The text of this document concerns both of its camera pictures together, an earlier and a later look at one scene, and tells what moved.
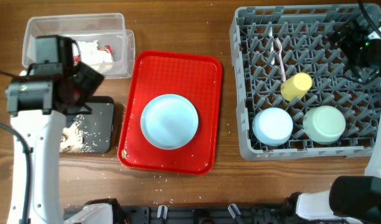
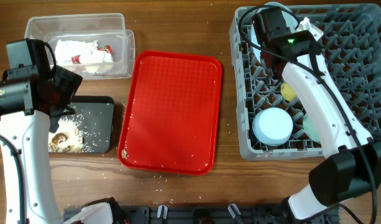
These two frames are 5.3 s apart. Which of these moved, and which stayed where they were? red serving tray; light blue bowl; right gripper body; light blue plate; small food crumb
Moved: light blue plate; right gripper body
Stayed: red serving tray; light blue bowl; small food crumb
